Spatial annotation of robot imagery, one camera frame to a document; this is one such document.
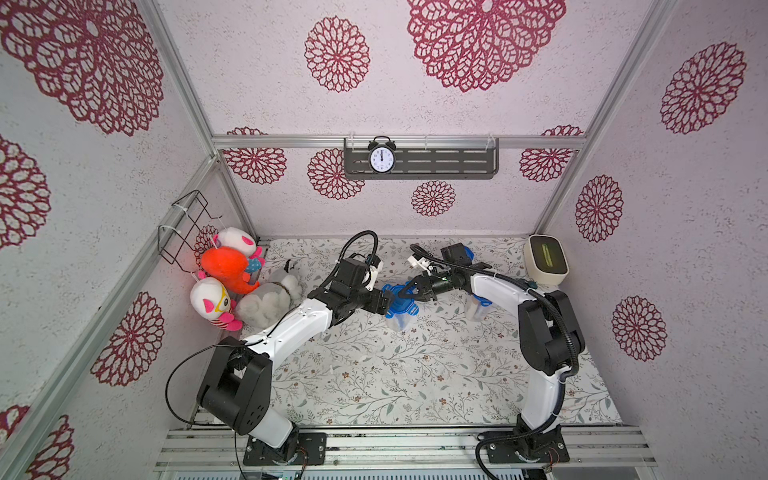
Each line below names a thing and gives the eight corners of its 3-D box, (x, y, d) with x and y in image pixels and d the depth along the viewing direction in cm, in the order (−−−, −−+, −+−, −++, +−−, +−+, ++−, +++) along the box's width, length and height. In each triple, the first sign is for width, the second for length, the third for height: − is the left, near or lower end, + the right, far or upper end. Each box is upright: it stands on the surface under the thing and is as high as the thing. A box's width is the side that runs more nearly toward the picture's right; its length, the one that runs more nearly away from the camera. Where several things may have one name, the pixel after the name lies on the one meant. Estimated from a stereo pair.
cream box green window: (530, 287, 108) (538, 275, 102) (515, 246, 120) (521, 234, 115) (568, 287, 108) (578, 275, 102) (549, 246, 120) (557, 234, 115)
